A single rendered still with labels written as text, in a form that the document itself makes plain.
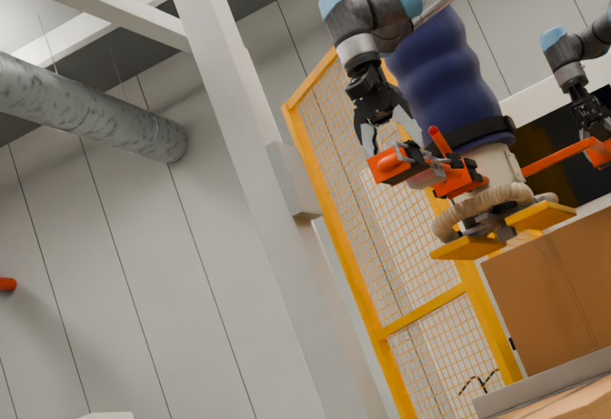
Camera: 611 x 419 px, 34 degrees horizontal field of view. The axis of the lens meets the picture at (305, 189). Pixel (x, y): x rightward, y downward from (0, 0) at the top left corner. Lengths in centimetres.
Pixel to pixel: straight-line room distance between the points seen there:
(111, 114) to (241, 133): 750
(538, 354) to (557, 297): 16
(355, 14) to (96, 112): 927
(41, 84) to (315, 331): 694
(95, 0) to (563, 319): 321
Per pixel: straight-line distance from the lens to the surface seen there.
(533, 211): 222
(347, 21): 192
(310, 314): 373
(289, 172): 379
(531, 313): 281
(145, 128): 1202
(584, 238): 278
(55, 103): 1050
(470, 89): 239
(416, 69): 241
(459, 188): 221
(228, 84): 397
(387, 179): 182
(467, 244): 225
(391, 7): 195
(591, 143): 242
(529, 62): 1202
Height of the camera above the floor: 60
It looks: 15 degrees up
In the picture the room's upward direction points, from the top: 21 degrees counter-clockwise
